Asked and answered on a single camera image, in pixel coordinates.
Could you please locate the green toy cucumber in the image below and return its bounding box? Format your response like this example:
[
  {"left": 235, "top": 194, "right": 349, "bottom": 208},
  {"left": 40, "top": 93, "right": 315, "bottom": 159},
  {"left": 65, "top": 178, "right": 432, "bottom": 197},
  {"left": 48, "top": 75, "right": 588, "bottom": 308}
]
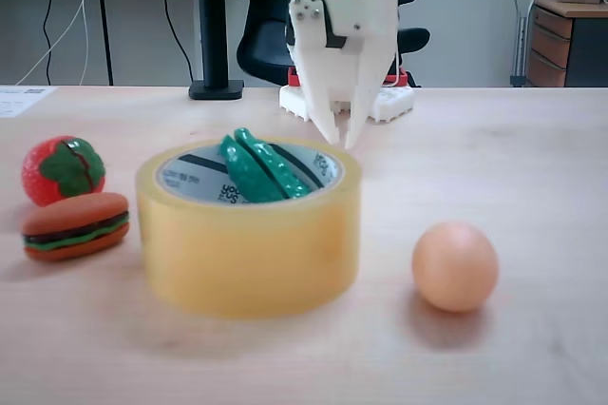
[{"left": 218, "top": 126, "right": 313, "bottom": 204}]

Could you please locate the black office chair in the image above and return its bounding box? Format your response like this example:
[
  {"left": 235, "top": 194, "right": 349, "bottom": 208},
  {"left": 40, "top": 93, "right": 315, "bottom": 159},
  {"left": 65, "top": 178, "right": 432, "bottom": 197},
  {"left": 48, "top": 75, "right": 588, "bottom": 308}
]
[{"left": 231, "top": 0, "right": 431, "bottom": 89}]

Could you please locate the black pole with clamp base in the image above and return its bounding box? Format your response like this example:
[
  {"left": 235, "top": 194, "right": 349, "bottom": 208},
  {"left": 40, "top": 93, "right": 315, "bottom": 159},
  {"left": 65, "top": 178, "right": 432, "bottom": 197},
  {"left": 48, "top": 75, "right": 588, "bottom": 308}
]
[{"left": 188, "top": 0, "right": 245, "bottom": 102}]

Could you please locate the grey crutch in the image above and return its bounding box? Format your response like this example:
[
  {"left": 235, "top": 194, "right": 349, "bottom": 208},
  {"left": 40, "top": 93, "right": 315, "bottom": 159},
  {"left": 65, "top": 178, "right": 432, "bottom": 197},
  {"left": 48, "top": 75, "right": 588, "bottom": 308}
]
[{"left": 509, "top": 0, "right": 545, "bottom": 88}]

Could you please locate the wooden drawer cabinet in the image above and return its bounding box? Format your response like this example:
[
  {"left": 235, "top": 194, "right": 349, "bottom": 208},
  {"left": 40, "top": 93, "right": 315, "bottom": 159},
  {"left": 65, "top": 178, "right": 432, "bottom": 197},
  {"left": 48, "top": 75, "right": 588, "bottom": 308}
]
[{"left": 525, "top": 0, "right": 608, "bottom": 88}]

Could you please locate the yellow packing tape roll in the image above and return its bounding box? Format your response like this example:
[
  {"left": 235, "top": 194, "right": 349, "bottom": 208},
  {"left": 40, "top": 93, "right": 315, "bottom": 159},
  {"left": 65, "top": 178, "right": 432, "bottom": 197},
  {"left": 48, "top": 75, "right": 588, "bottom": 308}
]
[{"left": 135, "top": 137, "right": 365, "bottom": 320}]

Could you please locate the beige toy egg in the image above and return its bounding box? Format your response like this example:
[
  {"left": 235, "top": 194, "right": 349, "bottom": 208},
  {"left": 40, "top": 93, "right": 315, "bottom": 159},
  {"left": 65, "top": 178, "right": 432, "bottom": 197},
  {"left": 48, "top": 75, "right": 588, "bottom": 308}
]
[{"left": 411, "top": 221, "right": 500, "bottom": 314}]

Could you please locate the background desk with black leg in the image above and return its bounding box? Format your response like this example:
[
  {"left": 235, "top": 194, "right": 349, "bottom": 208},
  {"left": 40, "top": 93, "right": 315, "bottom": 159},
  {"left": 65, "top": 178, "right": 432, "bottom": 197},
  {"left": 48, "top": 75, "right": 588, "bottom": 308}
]
[{"left": 0, "top": 0, "right": 200, "bottom": 87}]

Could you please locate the toy hot dog burger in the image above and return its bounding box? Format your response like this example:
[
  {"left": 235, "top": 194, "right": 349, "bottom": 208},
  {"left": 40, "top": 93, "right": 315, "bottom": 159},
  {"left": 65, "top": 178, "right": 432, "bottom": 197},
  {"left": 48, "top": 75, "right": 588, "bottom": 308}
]
[{"left": 21, "top": 192, "right": 131, "bottom": 263}]

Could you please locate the red toy tomato green top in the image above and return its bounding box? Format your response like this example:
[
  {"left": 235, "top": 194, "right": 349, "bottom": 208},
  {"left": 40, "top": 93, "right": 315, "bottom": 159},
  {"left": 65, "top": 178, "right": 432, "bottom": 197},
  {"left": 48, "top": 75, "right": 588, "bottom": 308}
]
[{"left": 21, "top": 135, "right": 106, "bottom": 208}]

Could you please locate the white printed paper sheet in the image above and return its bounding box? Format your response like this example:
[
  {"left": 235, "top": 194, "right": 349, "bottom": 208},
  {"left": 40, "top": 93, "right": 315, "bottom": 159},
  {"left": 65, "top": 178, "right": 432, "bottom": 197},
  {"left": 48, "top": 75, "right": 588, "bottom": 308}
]
[{"left": 0, "top": 86, "right": 59, "bottom": 119}]

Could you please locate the white cable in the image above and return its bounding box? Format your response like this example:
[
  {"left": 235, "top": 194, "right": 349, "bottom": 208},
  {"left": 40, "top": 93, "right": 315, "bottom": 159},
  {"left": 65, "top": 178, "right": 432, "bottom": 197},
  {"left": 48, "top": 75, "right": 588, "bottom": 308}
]
[{"left": 8, "top": 0, "right": 118, "bottom": 87}]

